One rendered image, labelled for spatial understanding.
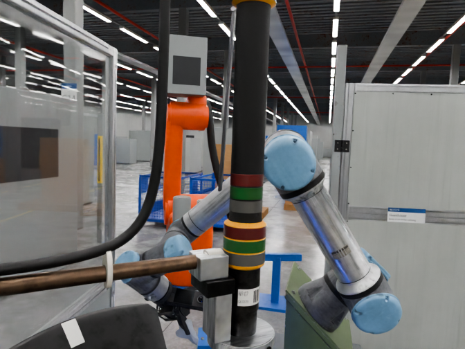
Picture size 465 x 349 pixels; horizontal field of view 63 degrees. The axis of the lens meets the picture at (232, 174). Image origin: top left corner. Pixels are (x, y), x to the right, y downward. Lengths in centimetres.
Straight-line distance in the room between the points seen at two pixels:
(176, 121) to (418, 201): 280
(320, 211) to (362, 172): 135
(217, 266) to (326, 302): 79
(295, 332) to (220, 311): 79
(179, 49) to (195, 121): 79
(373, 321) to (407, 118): 147
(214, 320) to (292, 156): 51
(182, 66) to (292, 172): 352
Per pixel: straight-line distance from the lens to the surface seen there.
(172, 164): 440
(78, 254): 34
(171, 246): 96
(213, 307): 39
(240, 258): 38
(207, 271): 36
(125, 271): 35
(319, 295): 114
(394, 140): 226
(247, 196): 37
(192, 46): 434
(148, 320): 55
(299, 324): 115
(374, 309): 99
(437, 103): 234
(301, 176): 83
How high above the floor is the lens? 165
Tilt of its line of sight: 5 degrees down
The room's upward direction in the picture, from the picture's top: 2 degrees clockwise
